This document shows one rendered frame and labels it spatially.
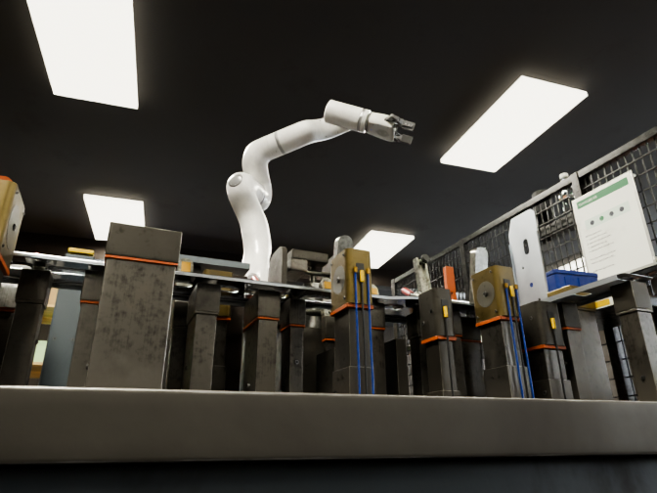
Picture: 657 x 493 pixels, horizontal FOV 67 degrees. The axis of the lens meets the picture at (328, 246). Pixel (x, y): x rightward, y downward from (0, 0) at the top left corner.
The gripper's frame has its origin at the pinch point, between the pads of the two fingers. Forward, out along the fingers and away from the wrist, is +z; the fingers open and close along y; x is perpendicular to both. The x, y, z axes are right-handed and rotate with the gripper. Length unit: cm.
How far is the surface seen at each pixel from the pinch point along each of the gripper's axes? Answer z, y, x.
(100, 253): -378, -444, -33
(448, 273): 26, 4, -46
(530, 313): 44, 39, -60
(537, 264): 49, 13, -38
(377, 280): -31, -594, 87
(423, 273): 19, 7, -50
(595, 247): 69, -1, -21
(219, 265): -36, 26, -71
